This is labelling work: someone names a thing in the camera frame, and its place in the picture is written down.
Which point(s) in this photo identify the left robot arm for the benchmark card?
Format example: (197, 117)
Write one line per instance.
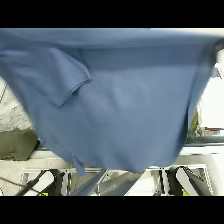
(43, 182)

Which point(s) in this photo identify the blue T-shirt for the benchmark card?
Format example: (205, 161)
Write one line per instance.
(126, 100)

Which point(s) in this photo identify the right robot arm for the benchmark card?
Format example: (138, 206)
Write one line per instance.
(186, 181)

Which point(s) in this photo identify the silver frame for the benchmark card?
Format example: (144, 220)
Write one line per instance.
(110, 185)

